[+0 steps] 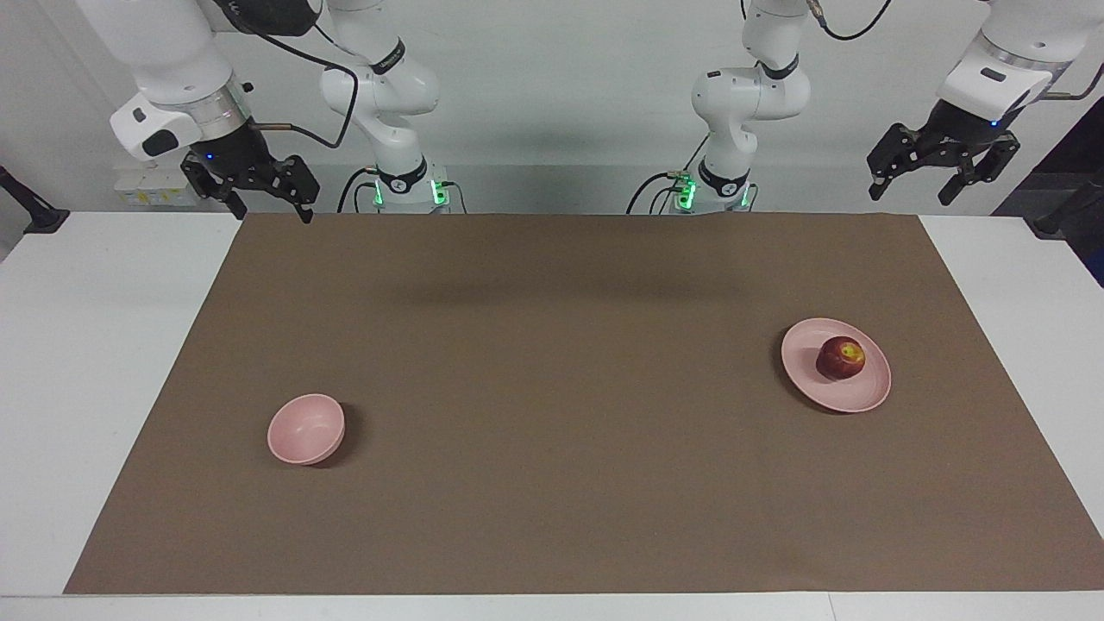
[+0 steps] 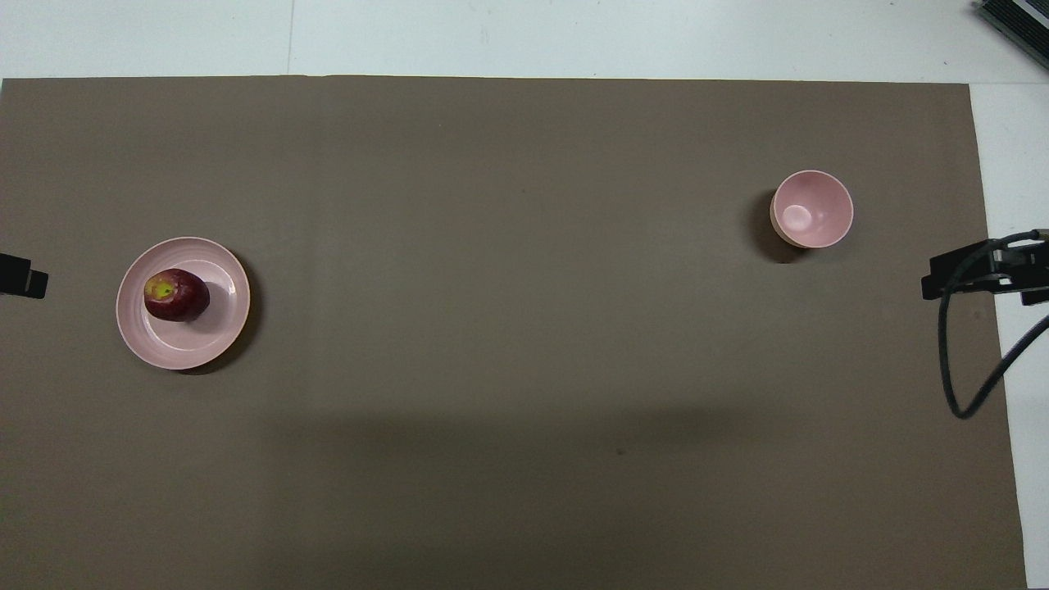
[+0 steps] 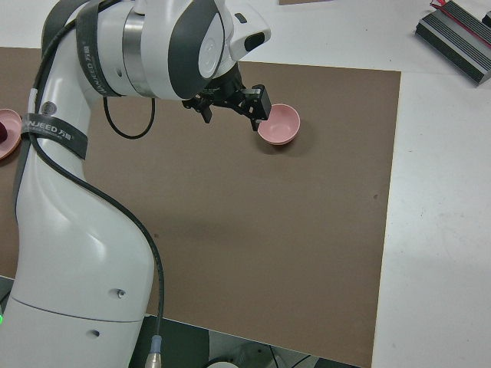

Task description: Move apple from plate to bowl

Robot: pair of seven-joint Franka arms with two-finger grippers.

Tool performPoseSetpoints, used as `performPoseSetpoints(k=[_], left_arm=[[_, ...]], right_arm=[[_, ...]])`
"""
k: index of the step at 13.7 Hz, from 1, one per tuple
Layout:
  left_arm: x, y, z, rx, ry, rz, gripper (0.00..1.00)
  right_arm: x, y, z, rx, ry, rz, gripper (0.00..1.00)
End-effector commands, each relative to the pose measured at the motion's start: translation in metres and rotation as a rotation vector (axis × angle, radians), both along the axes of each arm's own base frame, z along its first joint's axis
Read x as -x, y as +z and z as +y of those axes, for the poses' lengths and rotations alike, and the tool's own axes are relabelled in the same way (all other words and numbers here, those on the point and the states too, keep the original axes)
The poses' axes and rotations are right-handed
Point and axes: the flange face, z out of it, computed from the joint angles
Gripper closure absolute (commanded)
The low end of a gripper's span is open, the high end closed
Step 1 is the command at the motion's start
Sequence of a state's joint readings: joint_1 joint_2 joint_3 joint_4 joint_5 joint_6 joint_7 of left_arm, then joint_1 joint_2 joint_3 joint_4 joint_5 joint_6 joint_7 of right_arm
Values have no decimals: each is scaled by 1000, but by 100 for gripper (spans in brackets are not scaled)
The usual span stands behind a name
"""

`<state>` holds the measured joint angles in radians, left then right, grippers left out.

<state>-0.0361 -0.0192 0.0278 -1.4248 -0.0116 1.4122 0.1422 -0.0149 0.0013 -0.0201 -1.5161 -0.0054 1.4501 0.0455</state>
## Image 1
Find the black clamp stand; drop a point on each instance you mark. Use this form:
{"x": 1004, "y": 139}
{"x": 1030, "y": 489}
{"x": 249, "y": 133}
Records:
{"x": 39, "y": 217}
{"x": 1065, "y": 216}

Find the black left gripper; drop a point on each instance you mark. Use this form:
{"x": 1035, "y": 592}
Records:
{"x": 966, "y": 129}

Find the brown table mat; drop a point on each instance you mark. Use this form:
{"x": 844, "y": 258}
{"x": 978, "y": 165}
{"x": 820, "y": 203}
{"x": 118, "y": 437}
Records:
{"x": 552, "y": 414}

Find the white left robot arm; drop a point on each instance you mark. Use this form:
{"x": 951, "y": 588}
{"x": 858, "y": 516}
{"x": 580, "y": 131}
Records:
{"x": 750, "y": 95}

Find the pink bowl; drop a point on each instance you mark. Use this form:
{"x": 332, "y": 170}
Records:
{"x": 304, "y": 429}

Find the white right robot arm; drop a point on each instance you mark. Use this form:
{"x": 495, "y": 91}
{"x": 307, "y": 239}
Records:
{"x": 384, "y": 86}

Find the white wall socket box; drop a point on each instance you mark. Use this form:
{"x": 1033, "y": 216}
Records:
{"x": 159, "y": 188}

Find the dark background panel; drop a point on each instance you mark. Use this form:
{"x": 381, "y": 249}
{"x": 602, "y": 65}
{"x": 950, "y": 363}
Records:
{"x": 1078, "y": 147}

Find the pink plate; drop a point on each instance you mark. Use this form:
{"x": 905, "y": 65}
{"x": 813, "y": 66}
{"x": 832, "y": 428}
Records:
{"x": 849, "y": 392}

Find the red apple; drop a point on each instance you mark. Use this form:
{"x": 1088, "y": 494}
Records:
{"x": 841, "y": 358}

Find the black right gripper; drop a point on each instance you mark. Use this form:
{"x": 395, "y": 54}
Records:
{"x": 237, "y": 155}

